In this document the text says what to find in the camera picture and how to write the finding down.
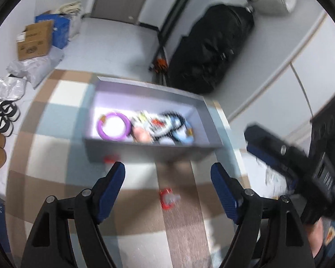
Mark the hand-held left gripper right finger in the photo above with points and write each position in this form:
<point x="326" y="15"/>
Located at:
<point x="224" y="192"/>

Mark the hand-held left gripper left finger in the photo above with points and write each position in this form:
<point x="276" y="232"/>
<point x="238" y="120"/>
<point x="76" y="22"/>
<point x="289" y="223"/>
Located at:
<point x="111" y="189"/>

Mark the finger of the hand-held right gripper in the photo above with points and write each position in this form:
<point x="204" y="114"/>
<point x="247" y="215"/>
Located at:
<point x="270" y="143"/>

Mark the grey cardboard box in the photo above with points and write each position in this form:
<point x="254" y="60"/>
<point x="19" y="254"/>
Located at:
<point x="145" y="152"/>

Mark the pink and orange toy figure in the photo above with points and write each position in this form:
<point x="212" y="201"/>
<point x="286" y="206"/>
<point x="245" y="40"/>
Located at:
<point x="142" y="135"/>

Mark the person's right hand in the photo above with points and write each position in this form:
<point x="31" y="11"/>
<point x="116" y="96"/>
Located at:
<point x="318" y="236"/>

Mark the checked tablecloth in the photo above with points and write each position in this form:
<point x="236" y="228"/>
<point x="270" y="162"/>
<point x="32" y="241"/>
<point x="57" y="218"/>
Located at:
<point x="58" y="145"/>

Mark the black bag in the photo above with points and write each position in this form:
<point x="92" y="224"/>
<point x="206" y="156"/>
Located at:
<point x="212" y="53"/>

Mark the black tripod with orange clips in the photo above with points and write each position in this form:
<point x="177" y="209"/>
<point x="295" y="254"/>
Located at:
<point x="162" y="53"/>

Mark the clear plastic bags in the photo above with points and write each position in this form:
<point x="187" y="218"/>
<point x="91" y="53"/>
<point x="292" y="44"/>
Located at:
<point x="33" y="67"/>

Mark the clear plastic wrap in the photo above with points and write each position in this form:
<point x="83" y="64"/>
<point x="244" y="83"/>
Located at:
<point x="8" y="86"/>

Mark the blue cardboard box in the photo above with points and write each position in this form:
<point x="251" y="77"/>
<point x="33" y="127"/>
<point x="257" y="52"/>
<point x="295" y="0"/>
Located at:
<point x="61" y="30"/>

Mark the brown cardboard box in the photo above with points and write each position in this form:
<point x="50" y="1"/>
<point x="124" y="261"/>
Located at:
<point x="33" y="42"/>

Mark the white plastic bag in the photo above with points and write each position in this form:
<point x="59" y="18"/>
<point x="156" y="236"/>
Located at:
<point x="76" y="25"/>

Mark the beige cloth bag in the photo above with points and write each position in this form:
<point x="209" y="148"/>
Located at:
<point x="71" y="7"/>

